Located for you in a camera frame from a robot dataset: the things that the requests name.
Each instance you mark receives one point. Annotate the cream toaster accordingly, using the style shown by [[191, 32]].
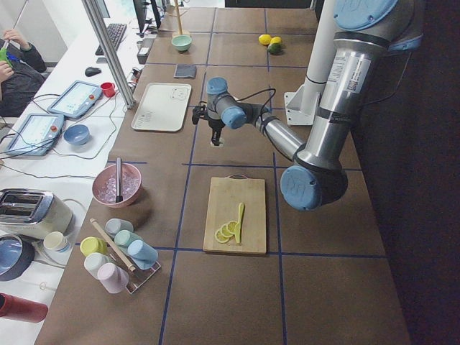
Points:
[[33, 213]]

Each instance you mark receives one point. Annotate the lemon slice far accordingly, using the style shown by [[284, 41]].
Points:
[[219, 237]]

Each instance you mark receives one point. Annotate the black computer mouse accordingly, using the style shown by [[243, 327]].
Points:
[[92, 71]]

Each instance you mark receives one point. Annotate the pink bowl with ice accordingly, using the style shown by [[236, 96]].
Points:
[[104, 186]]

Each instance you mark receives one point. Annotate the wooden cup stand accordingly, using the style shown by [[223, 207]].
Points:
[[180, 31]]

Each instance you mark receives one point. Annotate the lemon slice near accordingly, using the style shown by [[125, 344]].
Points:
[[231, 226]]

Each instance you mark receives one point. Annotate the teach pendant near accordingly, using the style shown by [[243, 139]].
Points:
[[37, 135]]

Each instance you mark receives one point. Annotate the white bun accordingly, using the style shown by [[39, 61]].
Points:
[[220, 143]]

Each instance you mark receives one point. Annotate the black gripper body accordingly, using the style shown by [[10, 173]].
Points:
[[215, 124]]

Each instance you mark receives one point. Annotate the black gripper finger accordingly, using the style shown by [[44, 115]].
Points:
[[216, 135]]

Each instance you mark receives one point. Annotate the yellow-green plastic knife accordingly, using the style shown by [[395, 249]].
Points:
[[238, 226]]

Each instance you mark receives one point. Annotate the teach pendant far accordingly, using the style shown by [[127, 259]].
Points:
[[76, 100]]

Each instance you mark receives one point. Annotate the black keyboard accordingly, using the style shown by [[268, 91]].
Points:
[[116, 33]]

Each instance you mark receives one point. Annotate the wooden cutting board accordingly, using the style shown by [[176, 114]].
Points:
[[224, 197]]

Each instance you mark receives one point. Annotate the yellow cup in rack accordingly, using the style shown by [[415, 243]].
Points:
[[93, 244]]

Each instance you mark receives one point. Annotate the teach pendant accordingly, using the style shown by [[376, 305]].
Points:
[[76, 100], [37, 135]]

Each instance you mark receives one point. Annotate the yellow lemon right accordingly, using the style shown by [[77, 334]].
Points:
[[276, 40]]

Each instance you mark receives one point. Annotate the grey folded cloth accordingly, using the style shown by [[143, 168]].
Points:
[[183, 71]]

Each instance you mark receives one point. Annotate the white wire cup rack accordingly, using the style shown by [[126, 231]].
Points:
[[139, 277]]

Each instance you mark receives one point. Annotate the cream bear tray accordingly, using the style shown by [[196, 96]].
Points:
[[162, 107]]

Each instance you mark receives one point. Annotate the mint green bowl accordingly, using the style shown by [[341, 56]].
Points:
[[181, 42]]

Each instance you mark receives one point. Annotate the aluminium frame post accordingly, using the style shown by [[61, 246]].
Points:
[[99, 27]]

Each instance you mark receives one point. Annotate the green avocado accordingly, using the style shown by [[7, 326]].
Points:
[[274, 49]]

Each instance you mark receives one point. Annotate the person at desk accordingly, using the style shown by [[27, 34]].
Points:
[[21, 74]]

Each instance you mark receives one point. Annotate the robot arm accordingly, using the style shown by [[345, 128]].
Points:
[[352, 36]]

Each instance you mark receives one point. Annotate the grey cup in rack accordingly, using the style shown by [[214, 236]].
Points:
[[114, 225]]

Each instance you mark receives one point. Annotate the white cup in rack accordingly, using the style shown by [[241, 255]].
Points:
[[94, 261]]

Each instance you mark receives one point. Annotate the yellow lemon left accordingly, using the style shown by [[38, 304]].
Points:
[[265, 39]]

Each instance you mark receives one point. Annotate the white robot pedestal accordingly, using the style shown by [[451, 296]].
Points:
[[302, 106]]

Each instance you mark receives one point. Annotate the paper cup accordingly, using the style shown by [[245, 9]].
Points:
[[56, 242]]

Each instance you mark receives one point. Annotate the yellow lemon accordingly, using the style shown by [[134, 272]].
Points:
[[265, 39], [276, 40]]

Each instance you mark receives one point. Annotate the red cup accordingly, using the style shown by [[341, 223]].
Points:
[[108, 89]]

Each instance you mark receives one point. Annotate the pink cup in rack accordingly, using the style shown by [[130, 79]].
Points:
[[112, 277]]

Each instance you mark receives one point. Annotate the light blue cup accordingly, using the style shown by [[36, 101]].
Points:
[[143, 255]]

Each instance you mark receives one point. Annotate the black box device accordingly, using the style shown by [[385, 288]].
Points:
[[144, 48]]

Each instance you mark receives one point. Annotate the green cup in rack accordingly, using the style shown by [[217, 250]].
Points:
[[124, 238]]

